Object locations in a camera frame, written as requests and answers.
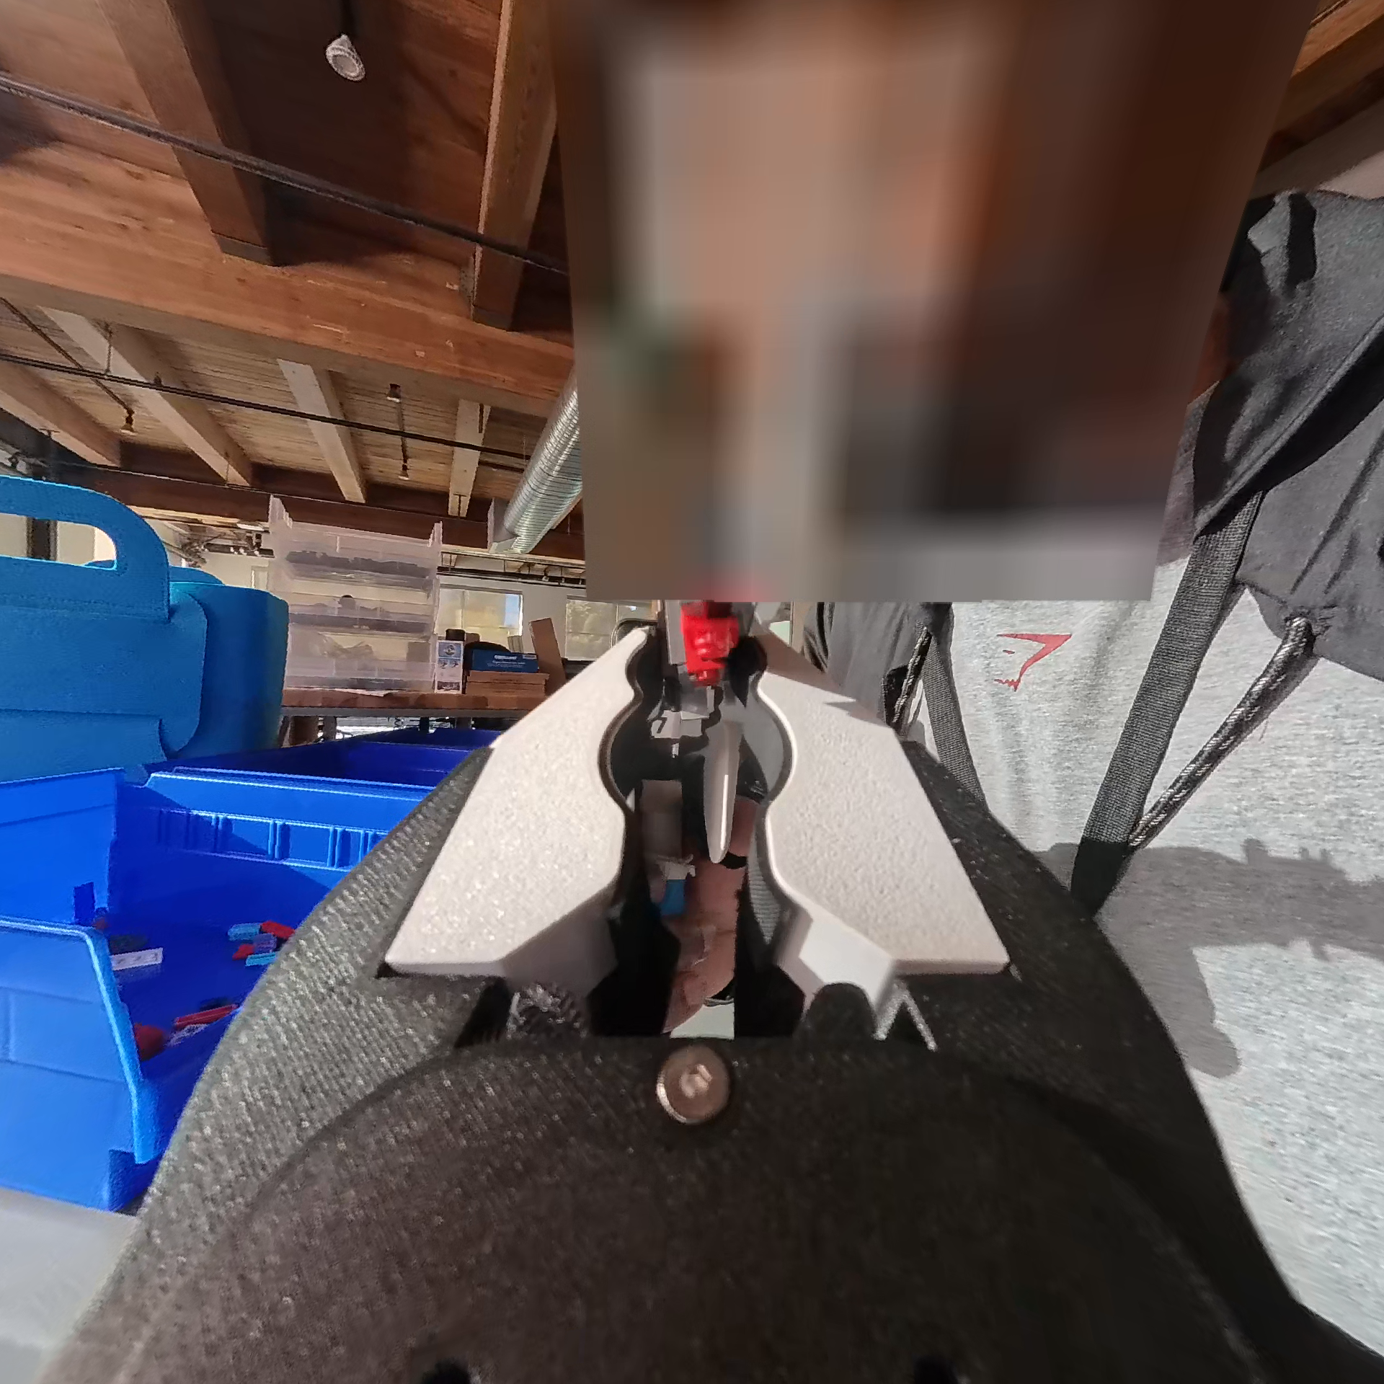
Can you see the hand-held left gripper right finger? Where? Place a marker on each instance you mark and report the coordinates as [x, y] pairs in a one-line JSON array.
[[874, 851]]

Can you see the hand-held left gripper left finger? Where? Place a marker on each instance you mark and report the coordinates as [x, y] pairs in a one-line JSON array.
[[518, 839]]

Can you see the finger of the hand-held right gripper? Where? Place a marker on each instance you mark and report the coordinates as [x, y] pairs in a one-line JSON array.
[[722, 799]]

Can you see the red grey toy brick model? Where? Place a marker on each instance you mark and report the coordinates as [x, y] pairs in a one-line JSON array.
[[706, 647]]

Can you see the person's right hand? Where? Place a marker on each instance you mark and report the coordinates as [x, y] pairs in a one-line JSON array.
[[706, 941]]

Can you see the blue plastic bin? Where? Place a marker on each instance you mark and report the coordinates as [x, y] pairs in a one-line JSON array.
[[60, 1072], [432, 756]]

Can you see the wooden side table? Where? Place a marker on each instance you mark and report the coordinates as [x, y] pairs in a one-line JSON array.
[[409, 699]]

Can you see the dark blue box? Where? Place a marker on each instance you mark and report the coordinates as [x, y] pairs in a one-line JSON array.
[[496, 661]]

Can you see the small white blue box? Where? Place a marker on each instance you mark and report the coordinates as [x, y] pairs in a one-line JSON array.
[[448, 666]]

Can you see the clear plastic drawer organizer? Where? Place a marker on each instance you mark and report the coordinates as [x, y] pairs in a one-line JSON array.
[[356, 606]]

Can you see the person's grey shirt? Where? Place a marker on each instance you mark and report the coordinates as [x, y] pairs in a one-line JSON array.
[[1245, 1027]]

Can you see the blue felt bag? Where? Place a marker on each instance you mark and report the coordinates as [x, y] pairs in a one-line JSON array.
[[84, 675]]

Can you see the person's black jacket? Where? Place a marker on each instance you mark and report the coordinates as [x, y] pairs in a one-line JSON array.
[[1321, 432]]

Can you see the black ceiling rod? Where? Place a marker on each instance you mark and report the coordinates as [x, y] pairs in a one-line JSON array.
[[267, 169]]

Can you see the ceiling sprinkler head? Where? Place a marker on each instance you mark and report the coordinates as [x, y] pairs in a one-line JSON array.
[[348, 63]]

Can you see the silver air duct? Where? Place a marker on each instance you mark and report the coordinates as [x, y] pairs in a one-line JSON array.
[[550, 489]]

